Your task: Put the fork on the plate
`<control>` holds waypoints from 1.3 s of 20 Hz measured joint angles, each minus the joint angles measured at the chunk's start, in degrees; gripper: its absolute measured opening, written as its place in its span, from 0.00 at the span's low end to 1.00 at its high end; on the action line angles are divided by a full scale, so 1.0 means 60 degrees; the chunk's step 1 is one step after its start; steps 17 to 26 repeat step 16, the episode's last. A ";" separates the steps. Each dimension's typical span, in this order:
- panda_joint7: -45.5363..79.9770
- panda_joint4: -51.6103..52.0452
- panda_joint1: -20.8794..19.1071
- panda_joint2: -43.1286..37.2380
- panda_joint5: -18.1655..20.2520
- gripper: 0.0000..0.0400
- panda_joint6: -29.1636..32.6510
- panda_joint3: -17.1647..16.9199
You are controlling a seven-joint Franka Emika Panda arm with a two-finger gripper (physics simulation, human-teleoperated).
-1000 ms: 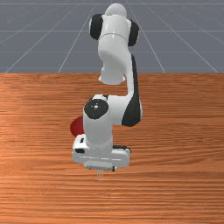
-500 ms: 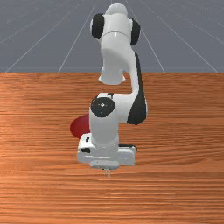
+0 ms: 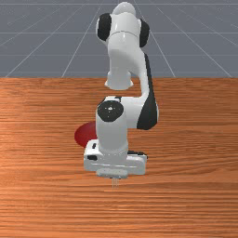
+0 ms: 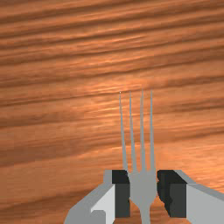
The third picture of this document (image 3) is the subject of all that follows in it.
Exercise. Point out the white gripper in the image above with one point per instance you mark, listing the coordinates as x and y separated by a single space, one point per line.
136 164

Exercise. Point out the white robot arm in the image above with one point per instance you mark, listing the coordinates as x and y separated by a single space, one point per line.
124 46

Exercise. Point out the red plate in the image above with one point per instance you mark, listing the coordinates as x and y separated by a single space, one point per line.
85 134

